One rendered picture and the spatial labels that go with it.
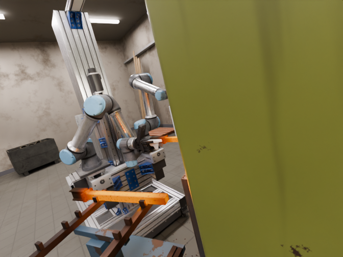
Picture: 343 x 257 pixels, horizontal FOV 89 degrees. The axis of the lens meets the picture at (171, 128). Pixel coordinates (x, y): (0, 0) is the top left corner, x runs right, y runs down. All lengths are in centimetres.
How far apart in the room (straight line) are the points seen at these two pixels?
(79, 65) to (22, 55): 581
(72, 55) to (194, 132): 151
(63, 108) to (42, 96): 69
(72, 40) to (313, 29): 164
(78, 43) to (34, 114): 557
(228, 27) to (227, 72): 5
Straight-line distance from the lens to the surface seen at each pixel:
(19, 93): 721
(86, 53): 172
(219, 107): 25
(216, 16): 25
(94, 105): 112
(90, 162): 146
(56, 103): 718
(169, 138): 90
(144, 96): 164
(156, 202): 58
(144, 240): 87
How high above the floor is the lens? 124
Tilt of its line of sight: 12 degrees down
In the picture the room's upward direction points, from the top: 14 degrees counter-clockwise
